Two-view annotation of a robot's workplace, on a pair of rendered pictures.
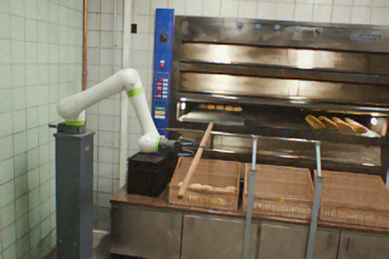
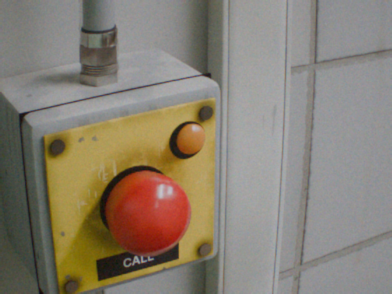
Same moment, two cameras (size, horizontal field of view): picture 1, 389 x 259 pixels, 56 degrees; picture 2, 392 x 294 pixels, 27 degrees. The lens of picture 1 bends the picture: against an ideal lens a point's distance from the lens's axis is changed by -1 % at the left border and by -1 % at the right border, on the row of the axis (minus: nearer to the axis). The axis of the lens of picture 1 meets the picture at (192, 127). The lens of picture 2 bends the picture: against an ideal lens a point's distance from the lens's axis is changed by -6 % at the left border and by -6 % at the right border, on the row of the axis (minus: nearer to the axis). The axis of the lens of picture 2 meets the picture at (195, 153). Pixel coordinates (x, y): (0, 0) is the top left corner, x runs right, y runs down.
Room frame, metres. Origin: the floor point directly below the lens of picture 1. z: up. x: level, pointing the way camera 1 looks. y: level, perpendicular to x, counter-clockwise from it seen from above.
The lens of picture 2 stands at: (2.99, 0.94, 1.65)
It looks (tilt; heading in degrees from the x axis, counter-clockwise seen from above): 26 degrees down; 323
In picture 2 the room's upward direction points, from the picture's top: straight up
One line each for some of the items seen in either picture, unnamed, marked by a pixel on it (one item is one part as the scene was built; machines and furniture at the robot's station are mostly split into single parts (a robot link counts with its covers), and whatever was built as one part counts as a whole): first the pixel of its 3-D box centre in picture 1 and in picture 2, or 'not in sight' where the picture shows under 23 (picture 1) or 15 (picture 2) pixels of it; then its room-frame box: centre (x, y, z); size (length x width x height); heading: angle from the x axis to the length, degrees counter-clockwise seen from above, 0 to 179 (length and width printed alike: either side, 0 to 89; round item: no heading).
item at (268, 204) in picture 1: (277, 189); not in sight; (2.90, -0.74, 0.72); 0.56 x 0.49 x 0.28; 83
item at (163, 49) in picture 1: (178, 116); not in sight; (4.23, 0.17, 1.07); 1.93 x 0.16 x 2.15; 172
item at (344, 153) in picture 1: (275, 146); not in sight; (3.17, -0.75, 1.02); 1.79 x 0.11 x 0.19; 82
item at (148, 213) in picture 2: not in sight; (144, 210); (3.28, 0.75, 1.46); 0.04 x 0.04 x 0.04; 82
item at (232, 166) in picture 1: (206, 182); not in sight; (2.98, -0.15, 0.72); 0.56 x 0.49 x 0.28; 83
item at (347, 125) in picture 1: (333, 122); not in sight; (3.53, -1.38, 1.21); 0.61 x 0.48 x 0.06; 172
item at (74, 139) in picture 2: not in sight; (105, 171); (3.32, 0.75, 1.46); 0.10 x 0.07 x 0.10; 82
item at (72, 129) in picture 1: (67, 127); not in sight; (2.41, 0.84, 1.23); 0.26 x 0.15 x 0.06; 79
